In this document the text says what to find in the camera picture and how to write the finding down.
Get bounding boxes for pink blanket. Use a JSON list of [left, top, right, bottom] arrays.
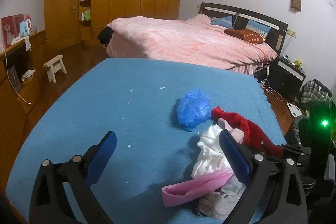
[[106, 14, 278, 75]]

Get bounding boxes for white desk cable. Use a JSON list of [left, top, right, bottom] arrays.
[[3, 48, 32, 105]]

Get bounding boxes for brown dotted pillow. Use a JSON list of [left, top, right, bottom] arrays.
[[224, 28, 264, 45]]

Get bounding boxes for blue table cloth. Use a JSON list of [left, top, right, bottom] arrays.
[[6, 57, 286, 224]]

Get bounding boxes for small wooden stool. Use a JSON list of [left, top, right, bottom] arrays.
[[43, 55, 67, 83]]

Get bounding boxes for white tissue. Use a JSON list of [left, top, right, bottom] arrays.
[[191, 124, 234, 179]]

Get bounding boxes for red picture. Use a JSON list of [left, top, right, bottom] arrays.
[[1, 14, 25, 49]]

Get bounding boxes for wooden desk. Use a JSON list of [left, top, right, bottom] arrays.
[[0, 29, 48, 151]]

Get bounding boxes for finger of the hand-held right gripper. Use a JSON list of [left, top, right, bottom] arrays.
[[280, 143, 314, 161]]

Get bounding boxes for pink headband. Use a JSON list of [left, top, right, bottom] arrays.
[[161, 168, 235, 207]]

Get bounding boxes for dark wooden bed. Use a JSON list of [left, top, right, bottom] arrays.
[[98, 2, 289, 76]]

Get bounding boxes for trash bin with black bag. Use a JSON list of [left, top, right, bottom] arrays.
[[285, 115, 314, 147]]

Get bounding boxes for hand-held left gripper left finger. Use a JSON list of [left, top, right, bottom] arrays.
[[28, 130, 117, 224]]

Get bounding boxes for white bathroom scale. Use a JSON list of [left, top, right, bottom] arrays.
[[287, 103, 305, 117]]

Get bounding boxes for grey sock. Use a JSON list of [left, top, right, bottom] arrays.
[[196, 177, 247, 220]]

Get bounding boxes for light pink cloth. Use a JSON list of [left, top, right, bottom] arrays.
[[218, 118, 243, 144]]

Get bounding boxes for white cloth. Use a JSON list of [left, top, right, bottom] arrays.
[[12, 35, 32, 51]]

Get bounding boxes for red cloth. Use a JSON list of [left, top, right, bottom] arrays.
[[211, 107, 284, 158]]

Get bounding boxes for wooden door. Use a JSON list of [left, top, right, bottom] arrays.
[[43, 0, 82, 49]]

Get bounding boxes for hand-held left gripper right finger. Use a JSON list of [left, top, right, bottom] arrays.
[[219, 129, 307, 224]]

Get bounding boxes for small white rag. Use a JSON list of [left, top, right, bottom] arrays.
[[21, 70, 36, 81]]

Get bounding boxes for dark nightstand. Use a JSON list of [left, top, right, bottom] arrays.
[[266, 55, 306, 102]]

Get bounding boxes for blue patterned pillow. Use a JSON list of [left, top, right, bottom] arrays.
[[245, 19, 271, 37], [211, 16, 234, 29]]

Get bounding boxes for light blue kettle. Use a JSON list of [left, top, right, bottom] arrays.
[[18, 18, 33, 37]]

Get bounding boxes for blue plastic bag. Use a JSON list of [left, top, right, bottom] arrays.
[[176, 88, 212, 132]]

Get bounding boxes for white charger cable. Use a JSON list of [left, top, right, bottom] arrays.
[[259, 67, 284, 102]]

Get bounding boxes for black cloth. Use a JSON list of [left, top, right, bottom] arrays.
[[98, 26, 114, 47]]

